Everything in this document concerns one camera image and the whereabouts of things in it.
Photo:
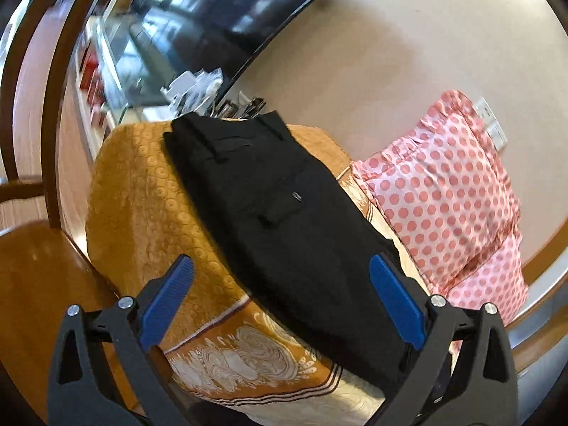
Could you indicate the black pants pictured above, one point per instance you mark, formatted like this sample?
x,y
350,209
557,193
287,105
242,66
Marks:
x,y
284,226

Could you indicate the wall socket plate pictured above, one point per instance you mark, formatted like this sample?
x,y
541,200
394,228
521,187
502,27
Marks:
x,y
491,124

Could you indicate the white shelf with red boxes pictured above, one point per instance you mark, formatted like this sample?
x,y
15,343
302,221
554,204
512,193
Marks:
x,y
93,88

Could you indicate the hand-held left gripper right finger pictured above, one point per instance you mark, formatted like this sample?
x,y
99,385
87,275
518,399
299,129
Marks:
x,y
398,302

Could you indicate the pink polka dot pillow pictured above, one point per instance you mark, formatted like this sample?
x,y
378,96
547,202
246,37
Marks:
x,y
448,199

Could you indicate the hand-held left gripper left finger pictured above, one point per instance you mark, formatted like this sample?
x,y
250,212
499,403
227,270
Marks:
x,y
167,302

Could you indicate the black television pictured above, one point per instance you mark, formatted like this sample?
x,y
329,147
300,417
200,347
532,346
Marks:
x,y
208,22

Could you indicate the orange patterned bedspread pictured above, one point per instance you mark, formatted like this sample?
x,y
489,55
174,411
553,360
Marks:
x,y
177,248

